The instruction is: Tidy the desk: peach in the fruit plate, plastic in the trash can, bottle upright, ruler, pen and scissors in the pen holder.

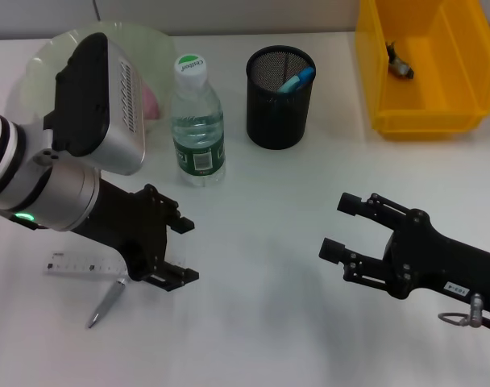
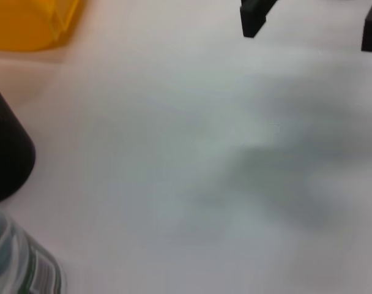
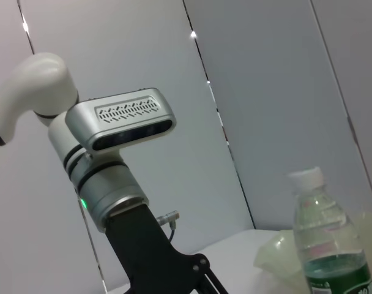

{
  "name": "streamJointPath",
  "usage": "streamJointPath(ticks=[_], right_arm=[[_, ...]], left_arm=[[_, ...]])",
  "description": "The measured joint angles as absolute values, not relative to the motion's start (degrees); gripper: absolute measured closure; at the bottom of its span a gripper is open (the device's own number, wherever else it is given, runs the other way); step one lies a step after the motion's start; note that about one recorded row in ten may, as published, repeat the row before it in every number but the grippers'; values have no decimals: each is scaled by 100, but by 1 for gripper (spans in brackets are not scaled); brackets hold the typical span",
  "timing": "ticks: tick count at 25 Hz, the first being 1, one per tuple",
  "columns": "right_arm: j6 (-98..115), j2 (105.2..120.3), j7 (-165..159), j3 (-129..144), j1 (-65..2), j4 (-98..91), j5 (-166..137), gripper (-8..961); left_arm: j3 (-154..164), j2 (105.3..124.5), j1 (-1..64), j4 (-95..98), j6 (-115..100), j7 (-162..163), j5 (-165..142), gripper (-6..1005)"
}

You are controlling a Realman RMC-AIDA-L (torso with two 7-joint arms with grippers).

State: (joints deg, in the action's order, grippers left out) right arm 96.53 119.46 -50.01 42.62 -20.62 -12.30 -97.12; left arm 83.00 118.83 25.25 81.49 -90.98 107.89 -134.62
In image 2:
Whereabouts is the clear green-label water bottle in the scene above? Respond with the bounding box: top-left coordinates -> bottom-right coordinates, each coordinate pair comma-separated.
0,202 -> 67,294

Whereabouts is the black mesh pen cup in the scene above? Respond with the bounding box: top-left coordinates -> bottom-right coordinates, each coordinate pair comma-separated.
0,78 -> 37,203

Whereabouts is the yellow plastic bin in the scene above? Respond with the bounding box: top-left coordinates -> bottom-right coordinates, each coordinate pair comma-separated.
0,0 -> 81,52

